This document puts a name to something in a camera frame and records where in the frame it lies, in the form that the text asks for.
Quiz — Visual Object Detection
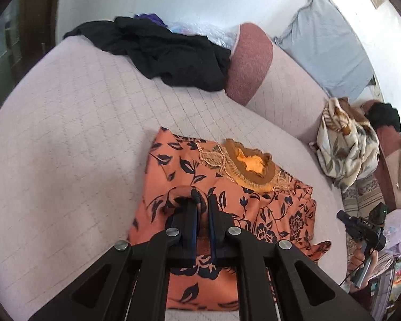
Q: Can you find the purple cloth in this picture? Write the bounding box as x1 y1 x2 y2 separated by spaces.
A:
134 13 168 29

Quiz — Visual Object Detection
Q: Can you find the grey pillow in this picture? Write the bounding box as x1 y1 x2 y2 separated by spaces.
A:
274 0 375 98

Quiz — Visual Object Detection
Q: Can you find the striped sofa cushion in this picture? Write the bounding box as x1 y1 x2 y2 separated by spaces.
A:
342 177 391 215

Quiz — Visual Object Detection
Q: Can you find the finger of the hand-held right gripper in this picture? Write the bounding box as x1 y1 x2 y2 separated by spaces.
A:
337 210 355 233

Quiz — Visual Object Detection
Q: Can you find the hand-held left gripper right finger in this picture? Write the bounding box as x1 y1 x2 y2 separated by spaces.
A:
207 194 375 321

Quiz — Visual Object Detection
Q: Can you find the black clothes pile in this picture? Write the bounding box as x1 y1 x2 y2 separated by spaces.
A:
63 16 231 91

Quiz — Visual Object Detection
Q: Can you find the brown cloth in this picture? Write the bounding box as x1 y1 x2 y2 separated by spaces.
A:
337 97 366 119

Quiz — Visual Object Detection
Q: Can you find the cream floral blanket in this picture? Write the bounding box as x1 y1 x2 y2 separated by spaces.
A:
317 98 380 191

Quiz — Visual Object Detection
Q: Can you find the clear plastic bag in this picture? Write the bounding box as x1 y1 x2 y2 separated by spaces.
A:
169 22 239 52

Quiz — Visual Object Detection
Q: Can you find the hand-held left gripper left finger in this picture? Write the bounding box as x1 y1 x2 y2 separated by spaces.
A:
28 198 200 321

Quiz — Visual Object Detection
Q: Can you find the black cloth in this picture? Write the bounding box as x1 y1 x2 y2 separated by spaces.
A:
364 102 401 132

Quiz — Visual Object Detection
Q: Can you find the black cable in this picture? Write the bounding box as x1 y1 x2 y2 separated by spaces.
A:
339 264 358 286

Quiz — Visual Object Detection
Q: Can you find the lilac cloth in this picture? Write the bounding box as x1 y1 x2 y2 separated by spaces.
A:
384 207 401 258

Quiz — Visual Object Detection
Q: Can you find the person's right hand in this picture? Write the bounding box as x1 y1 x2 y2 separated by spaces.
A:
349 242 379 290

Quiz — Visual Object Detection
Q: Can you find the orange floral blouse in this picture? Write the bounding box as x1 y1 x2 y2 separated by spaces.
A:
127 126 331 312

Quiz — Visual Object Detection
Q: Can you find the pink quilted sofa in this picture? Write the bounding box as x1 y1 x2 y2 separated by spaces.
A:
0 23 388 321

